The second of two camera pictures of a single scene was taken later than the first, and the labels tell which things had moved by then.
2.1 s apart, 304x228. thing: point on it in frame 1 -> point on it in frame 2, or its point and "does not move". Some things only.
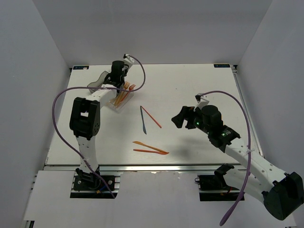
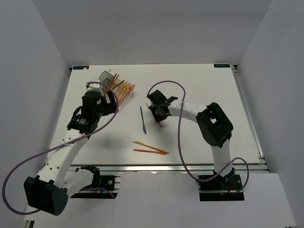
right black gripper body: (194, 120) -> (157, 115)
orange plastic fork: (126, 85) does not move
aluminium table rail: (163, 167) does not move
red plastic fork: (131, 87) does not move
